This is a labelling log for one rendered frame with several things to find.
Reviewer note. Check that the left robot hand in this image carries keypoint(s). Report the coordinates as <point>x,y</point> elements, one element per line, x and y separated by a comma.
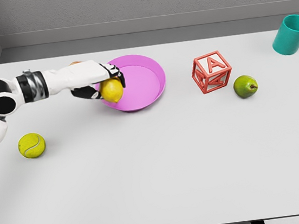
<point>90,72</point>

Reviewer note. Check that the yellow lemon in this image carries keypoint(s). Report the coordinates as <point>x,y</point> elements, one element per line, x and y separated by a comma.
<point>112,91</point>

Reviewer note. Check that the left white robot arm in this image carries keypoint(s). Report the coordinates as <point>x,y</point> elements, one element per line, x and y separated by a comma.
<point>34,86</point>

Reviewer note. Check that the pink plate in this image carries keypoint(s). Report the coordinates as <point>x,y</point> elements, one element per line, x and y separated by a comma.
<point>141,87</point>

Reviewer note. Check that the orange fruit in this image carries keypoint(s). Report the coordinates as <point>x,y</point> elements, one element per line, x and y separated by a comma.
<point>74,63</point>

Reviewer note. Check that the yellow tennis ball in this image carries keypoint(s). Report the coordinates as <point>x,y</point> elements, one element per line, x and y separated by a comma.
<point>31,145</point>

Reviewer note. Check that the red letter block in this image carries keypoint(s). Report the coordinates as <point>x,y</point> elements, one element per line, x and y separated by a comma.
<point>212,72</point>

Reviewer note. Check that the green pear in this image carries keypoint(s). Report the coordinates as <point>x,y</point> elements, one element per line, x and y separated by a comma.
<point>244,86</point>

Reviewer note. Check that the teal cup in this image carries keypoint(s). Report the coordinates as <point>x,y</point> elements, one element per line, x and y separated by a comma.
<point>290,36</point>

